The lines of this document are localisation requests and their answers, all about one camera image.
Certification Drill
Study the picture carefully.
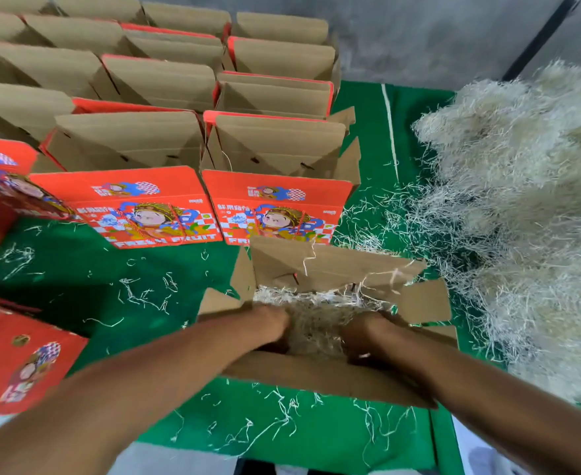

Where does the person's left hand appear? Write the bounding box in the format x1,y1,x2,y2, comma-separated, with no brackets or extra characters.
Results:
236,303,294,352

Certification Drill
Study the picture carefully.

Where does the person's right hand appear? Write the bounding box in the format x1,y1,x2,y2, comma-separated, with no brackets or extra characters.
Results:
340,309,403,367

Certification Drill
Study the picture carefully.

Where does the person's right forearm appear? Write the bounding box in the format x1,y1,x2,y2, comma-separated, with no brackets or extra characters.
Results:
380,321,581,475

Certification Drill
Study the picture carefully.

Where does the group of red fruit boxes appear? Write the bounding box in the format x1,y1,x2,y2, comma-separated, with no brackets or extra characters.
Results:
0,0,363,258

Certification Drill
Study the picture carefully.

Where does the white printed paper sheet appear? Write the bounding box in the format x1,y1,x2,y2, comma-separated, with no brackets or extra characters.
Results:
454,415,530,475

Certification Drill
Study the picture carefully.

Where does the red printed cardboard box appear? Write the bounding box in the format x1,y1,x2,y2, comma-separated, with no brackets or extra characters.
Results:
196,235,460,410
0,292,90,418

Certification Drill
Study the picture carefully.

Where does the white pole with black grip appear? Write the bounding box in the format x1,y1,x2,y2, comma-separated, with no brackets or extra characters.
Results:
503,0,581,83

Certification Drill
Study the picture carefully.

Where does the pile of shredded paper filler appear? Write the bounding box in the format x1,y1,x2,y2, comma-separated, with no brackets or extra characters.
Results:
409,59,581,412

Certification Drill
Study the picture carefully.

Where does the person's left forearm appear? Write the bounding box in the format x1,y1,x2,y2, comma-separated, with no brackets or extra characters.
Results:
0,309,272,475

